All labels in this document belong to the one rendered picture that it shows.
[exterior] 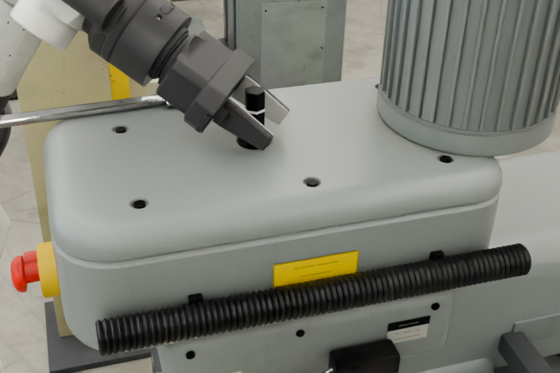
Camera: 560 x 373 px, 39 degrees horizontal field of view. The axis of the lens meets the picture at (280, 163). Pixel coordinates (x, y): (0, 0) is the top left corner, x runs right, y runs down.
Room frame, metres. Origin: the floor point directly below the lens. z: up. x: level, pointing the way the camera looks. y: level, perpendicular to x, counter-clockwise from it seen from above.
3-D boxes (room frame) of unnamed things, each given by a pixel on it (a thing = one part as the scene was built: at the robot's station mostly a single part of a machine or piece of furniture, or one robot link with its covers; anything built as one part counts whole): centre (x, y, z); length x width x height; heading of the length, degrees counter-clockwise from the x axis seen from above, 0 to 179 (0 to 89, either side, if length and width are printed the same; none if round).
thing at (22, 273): (0.65, 0.27, 1.76); 0.04 x 0.03 x 0.04; 17
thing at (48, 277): (0.66, 0.25, 1.76); 0.06 x 0.02 x 0.06; 17
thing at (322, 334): (0.74, -0.01, 1.68); 0.34 x 0.24 x 0.10; 107
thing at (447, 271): (0.60, -0.05, 1.79); 0.45 x 0.04 x 0.04; 107
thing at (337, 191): (0.74, 0.01, 1.81); 0.47 x 0.26 x 0.16; 107
